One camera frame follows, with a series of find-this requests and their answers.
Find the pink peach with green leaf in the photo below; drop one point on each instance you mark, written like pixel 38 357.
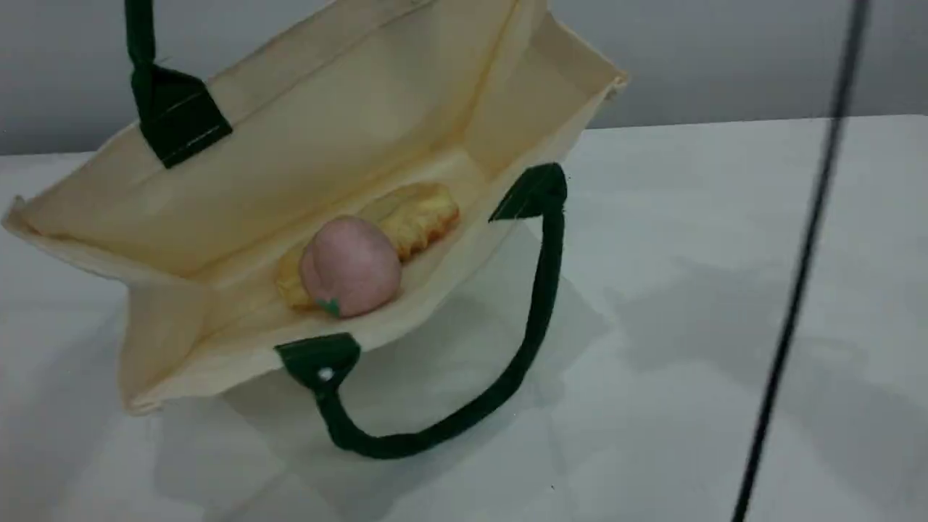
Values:
pixel 351 264

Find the long ridged golden bread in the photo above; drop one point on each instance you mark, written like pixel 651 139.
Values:
pixel 428 214

